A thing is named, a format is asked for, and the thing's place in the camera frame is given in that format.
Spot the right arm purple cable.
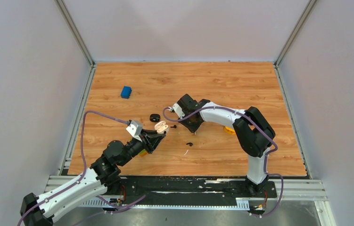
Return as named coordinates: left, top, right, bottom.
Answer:
left=163, top=106, right=284, bottom=218

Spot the white earbud charging case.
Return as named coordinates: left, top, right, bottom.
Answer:
left=154, top=121, right=170, bottom=134

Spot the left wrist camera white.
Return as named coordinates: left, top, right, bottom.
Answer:
left=126, top=120, right=143, bottom=142

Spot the orange green toy block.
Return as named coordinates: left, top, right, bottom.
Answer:
left=139, top=149, right=148, bottom=157

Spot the blue toy block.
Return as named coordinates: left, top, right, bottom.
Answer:
left=120, top=86, right=132, bottom=99

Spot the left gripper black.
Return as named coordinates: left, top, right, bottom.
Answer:
left=119, top=129, right=166, bottom=167

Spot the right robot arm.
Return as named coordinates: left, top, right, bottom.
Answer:
left=170, top=94, right=275, bottom=197

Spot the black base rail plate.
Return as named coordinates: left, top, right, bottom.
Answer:
left=102, top=176, right=278, bottom=208

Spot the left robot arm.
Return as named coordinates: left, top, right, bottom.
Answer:
left=18, top=129, right=167, bottom=226

